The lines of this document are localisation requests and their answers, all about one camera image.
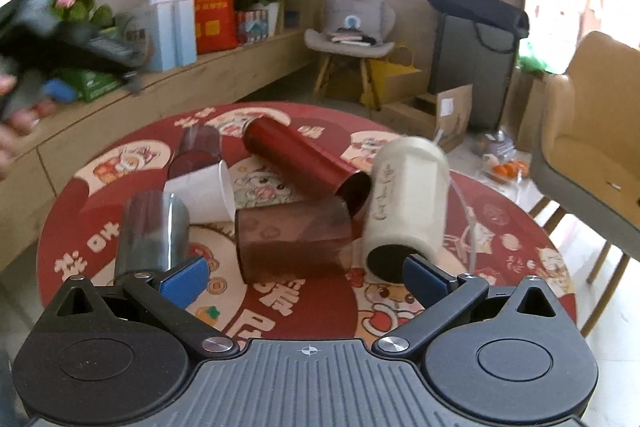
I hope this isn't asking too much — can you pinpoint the grey shell chair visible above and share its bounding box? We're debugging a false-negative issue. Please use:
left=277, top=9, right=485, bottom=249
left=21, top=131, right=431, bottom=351
left=304, top=0, right=396, bottom=100

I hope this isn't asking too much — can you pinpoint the light blue product box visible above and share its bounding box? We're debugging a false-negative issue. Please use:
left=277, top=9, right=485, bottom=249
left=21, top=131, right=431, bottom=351
left=128, top=0, right=198, bottom=72

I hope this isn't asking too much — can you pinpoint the person's left hand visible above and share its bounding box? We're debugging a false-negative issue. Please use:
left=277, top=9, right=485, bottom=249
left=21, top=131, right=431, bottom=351
left=0, top=98, right=55, bottom=180

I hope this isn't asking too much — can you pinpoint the grey black shopping bag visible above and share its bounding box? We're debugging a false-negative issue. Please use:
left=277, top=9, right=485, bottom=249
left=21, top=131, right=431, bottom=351
left=427, top=0, right=529, bottom=131

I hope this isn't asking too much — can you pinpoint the green product box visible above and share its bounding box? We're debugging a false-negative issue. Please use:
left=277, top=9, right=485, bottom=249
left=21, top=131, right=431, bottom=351
left=56, top=68, right=122, bottom=102

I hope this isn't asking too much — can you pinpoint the long wooden sideboard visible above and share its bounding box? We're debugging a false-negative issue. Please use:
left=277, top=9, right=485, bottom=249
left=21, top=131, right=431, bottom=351
left=1, top=30, right=316, bottom=265

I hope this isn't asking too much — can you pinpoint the red metal thermos bottle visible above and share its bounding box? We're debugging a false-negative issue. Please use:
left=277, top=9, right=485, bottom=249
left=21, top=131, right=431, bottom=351
left=242, top=116, right=372, bottom=217

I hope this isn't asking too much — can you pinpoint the grey printed cushion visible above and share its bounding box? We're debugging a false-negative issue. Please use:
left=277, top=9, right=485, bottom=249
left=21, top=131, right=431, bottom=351
left=323, top=0, right=384, bottom=40

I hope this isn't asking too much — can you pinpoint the grey-blue transparent cup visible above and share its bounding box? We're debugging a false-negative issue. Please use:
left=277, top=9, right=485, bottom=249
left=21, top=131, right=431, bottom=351
left=114, top=190, right=190, bottom=283

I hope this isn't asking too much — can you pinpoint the white paper cup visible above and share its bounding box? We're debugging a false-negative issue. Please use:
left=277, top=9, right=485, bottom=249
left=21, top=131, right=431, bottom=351
left=164, top=160, right=236, bottom=225

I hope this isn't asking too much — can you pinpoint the cardboard box on floor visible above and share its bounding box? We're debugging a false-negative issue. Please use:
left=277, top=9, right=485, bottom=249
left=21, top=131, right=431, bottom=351
left=373, top=86, right=472, bottom=152

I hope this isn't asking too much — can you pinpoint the yellow paper bag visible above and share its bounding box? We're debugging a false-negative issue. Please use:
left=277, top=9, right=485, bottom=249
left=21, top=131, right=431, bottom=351
left=359, top=44, right=427, bottom=110

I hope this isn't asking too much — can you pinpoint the cream coffee tumbler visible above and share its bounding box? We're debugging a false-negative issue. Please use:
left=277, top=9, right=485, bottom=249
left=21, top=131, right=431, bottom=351
left=361, top=136, right=450, bottom=284

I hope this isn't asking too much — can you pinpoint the smoky purple transparent cup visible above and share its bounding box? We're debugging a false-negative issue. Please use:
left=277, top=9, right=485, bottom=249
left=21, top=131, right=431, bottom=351
left=167, top=126, right=222, bottom=180

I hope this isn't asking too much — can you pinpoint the tan armchair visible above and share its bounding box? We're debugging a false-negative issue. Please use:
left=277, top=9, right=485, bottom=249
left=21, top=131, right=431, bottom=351
left=530, top=31, right=639, bottom=336

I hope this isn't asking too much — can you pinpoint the brown transparent cup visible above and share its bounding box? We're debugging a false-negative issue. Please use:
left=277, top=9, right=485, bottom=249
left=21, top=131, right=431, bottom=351
left=234, top=196, right=352, bottom=284

